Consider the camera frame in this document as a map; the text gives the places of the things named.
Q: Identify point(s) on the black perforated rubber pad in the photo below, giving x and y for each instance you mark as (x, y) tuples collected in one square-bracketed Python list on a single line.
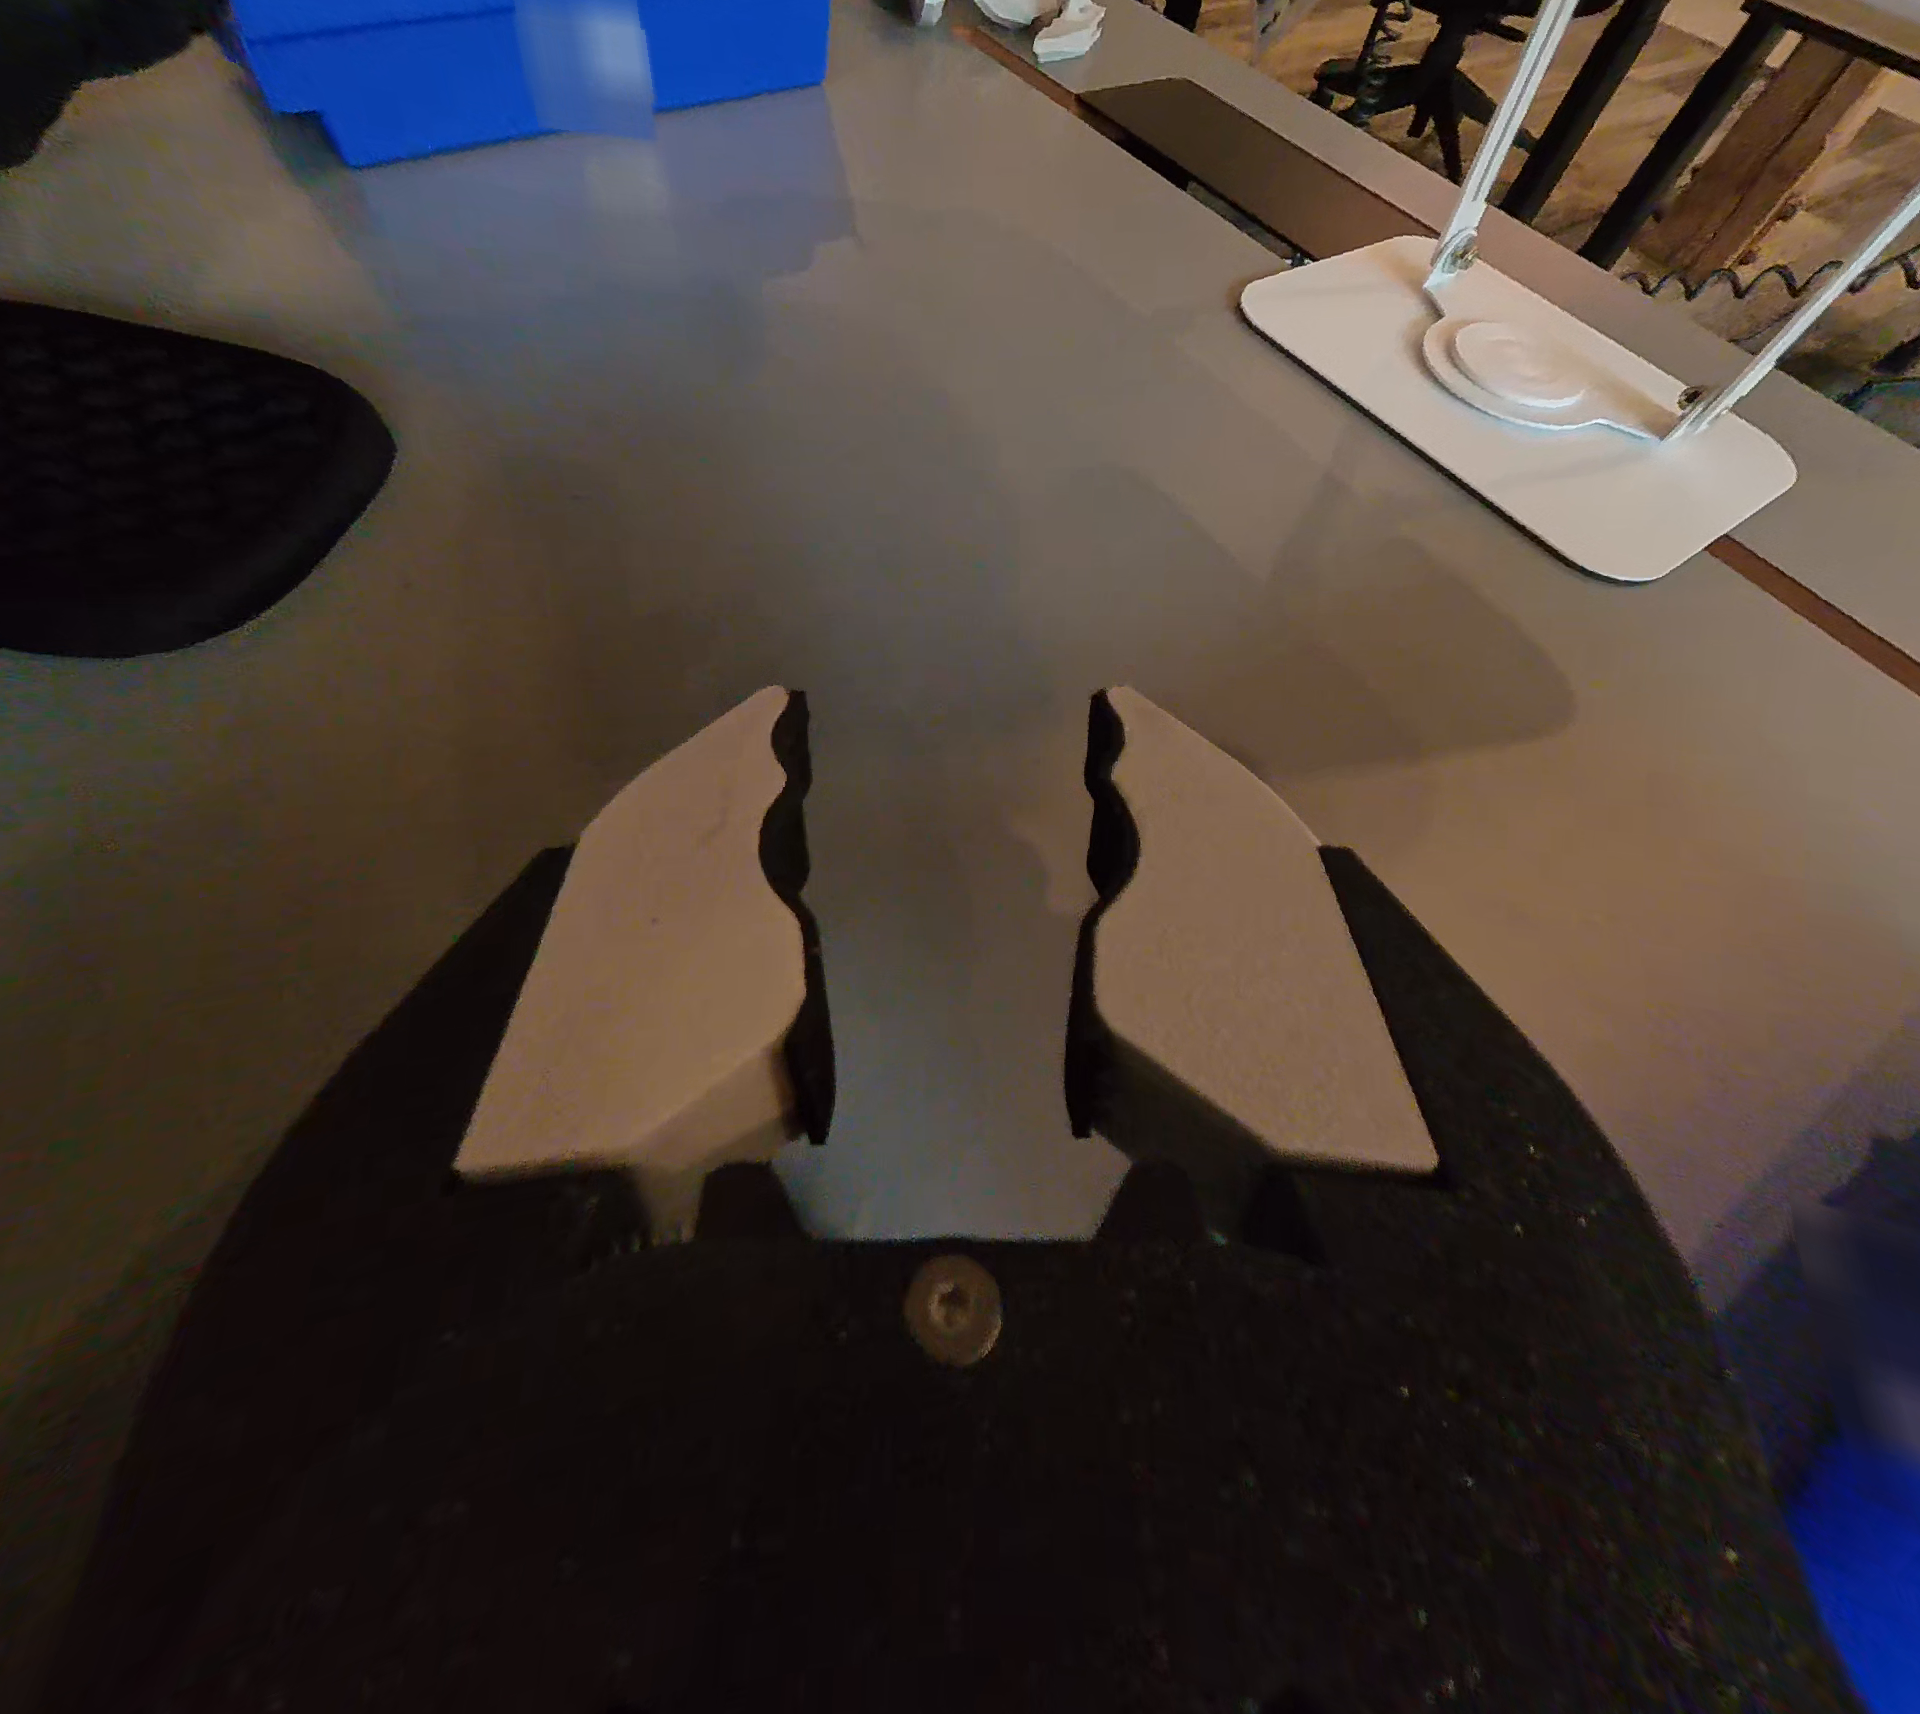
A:
[(150, 484)]

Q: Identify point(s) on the blue plastic object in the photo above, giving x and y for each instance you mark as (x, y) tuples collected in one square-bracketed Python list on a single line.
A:
[(1867, 1580)]

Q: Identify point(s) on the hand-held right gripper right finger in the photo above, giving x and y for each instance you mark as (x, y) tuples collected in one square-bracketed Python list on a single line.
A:
[(1247, 994)]

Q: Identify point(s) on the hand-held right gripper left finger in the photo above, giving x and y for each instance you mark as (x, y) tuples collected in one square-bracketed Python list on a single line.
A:
[(630, 994)]

